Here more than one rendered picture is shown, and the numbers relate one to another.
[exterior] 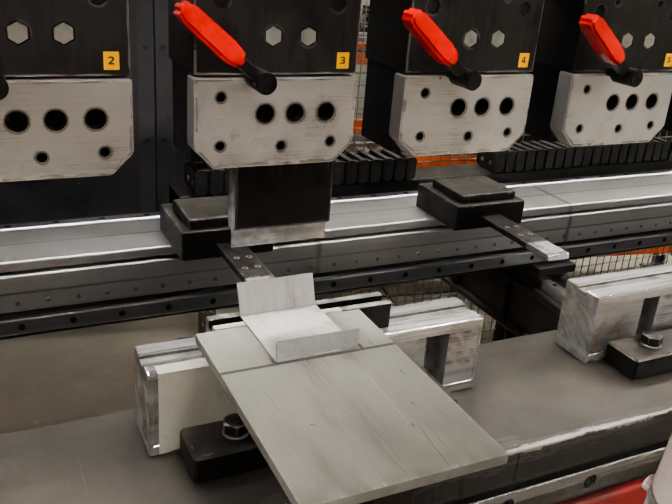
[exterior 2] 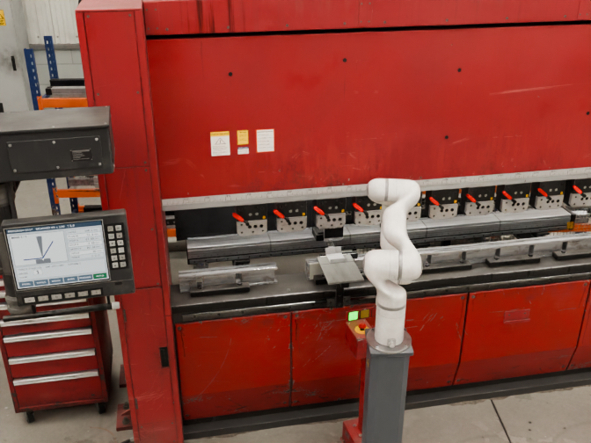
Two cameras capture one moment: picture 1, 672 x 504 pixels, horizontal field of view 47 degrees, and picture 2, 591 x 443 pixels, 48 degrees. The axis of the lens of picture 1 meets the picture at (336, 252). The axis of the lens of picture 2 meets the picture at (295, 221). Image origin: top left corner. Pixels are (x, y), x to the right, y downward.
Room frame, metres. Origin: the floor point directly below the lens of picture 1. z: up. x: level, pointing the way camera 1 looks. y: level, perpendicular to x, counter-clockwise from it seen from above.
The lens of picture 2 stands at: (-2.30, -0.63, 2.68)
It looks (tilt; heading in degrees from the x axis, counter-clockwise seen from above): 26 degrees down; 16
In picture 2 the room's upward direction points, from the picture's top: straight up
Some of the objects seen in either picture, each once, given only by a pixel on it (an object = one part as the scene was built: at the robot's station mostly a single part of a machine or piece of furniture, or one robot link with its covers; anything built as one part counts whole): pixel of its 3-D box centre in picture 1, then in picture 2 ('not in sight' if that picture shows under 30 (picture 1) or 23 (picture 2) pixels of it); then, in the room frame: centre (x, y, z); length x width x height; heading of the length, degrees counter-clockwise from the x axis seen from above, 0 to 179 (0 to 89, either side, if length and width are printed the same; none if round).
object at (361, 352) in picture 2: not in sight; (369, 331); (0.44, -0.20, 0.75); 0.20 x 0.16 x 0.18; 124
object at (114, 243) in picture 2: not in sight; (72, 254); (-0.32, 0.87, 1.42); 0.45 x 0.12 x 0.36; 120
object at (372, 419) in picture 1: (336, 392); (339, 268); (0.59, -0.01, 1.00); 0.26 x 0.18 x 0.01; 27
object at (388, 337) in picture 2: not in sight; (390, 322); (0.05, -0.35, 1.09); 0.19 x 0.19 x 0.18
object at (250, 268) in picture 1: (234, 244); (327, 237); (0.87, 0.12, 1.01); 0.26 x 0.12 x 0.05; 27
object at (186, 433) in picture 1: (325, 425); (342, 277); (0.69, 0.00, 0.89); 0.30 x 0.05 x 0.03; 117
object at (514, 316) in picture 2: not in sight; (517, 316); (1.05, -0.93, 0.59); 0.15 x 0.02 x 0.07; 117
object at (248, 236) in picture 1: (280, 197); (333, 232); (0.72, 0.06, 1.13); 0.10 x 0.02 x 0.10; 117
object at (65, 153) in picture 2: not in sight; (56, 221); (-0.27, 0.96, 1.53); 0.51 x 0.25 x 0.85; 120
